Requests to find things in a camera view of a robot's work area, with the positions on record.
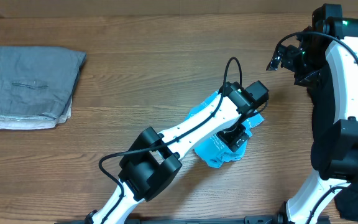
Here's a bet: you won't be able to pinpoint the folded beige cloth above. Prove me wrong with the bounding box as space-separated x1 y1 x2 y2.
0 99 73 130

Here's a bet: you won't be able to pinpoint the black polo shirt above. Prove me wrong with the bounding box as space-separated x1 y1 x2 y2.
306 37 358 224

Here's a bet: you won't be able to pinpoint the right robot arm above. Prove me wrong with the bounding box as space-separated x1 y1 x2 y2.
267 4 358 223

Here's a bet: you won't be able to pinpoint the folded grey trousers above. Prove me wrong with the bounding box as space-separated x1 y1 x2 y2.
0 46 86 119

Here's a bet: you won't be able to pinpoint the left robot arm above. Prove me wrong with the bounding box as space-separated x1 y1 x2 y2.
85 81 269 223

